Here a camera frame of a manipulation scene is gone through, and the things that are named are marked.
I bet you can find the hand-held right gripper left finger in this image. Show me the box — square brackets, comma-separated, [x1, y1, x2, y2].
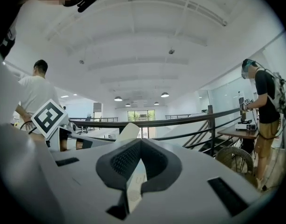
[95, 138, 142, 191]

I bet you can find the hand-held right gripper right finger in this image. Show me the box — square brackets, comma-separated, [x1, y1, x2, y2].
[140, 138, 183, 194]

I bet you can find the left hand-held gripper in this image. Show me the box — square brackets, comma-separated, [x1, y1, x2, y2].
[30, 98, 116, 152]

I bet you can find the black metal staircase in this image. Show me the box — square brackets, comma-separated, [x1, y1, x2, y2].
[182, 119, 231, 157]

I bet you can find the black metal railing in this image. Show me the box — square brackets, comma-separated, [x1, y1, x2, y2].
[68, 105, 243, 158]

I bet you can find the wicker chair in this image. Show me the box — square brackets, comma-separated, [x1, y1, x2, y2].
[215, 147, 255, 175]

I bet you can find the wooden side table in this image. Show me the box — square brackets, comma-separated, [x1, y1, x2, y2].
[217, 125, 260, 140]

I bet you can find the white portable stove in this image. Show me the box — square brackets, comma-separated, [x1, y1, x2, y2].
[234, 119, 257, 131]

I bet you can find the person's white shirt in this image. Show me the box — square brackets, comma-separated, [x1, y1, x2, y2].
[0, 0, 71, 224]

